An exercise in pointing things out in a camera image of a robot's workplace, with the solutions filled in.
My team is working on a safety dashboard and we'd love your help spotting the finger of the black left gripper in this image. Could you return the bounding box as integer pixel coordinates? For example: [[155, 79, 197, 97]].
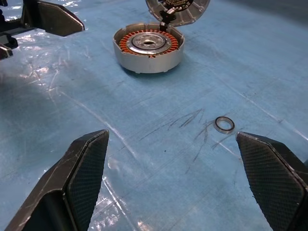
[[21, 0, 85, 37], [0, 44, 14, 61]]

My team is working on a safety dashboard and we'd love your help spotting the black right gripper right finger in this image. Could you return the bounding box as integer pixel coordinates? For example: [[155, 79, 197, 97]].
[[235, 131, 308, 231]]

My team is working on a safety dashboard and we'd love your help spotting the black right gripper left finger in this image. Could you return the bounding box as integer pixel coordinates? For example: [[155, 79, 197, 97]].
[[4, 129, 110, 231]]

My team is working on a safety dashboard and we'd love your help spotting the small silver bearing ring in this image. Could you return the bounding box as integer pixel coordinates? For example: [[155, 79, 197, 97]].
[[214, 116, 236, 133]]

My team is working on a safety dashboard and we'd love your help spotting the silver motor housing with stator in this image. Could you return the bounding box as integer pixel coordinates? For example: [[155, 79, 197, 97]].
[[112, 22, 185, 74]]

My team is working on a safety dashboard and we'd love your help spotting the silver motor lid, circuit board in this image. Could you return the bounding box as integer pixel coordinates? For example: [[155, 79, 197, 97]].
[[145, 0, 211, 31]]

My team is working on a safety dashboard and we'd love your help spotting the blue plastic table mat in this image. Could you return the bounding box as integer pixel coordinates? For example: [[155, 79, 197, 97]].
[[0, 0, 308, 231]]

